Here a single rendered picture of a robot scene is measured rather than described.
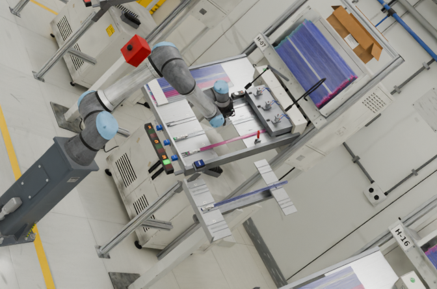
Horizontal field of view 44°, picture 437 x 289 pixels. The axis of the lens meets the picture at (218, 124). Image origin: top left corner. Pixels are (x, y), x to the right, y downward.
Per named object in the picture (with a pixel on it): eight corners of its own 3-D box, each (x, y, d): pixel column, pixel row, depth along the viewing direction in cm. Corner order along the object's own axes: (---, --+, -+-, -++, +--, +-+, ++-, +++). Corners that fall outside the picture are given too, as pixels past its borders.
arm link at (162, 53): (78, 122, 243) (179, 55, 238) (69, 99, 252) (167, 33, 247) (93, 133, 253) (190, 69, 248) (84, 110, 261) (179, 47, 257)
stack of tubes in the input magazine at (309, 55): (317, 107, 302) (355, 75, 294) (272, 47, 329) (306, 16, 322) (326, 113, 312) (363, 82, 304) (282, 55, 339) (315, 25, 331)
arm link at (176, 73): (188, 71, 232) (231, 120, 272) (179, 55, 238) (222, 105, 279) (166, 87, 234) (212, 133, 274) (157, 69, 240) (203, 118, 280)
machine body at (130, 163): (134, 252, 330) (207, 191, 312) (99, 164, 367) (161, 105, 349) (197, 259, 381) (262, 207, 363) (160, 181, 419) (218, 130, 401)
